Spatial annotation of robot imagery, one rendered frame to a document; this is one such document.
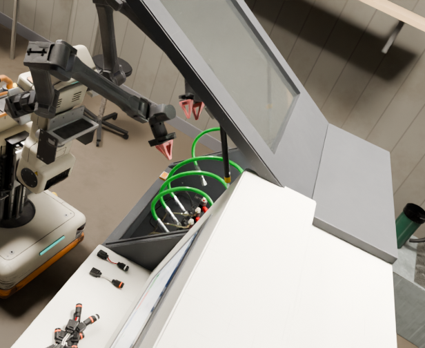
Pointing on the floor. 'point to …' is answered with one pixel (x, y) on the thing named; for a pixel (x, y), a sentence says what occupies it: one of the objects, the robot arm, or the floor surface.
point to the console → (236, 272)
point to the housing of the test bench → (349, 250)
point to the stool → (106, 101)
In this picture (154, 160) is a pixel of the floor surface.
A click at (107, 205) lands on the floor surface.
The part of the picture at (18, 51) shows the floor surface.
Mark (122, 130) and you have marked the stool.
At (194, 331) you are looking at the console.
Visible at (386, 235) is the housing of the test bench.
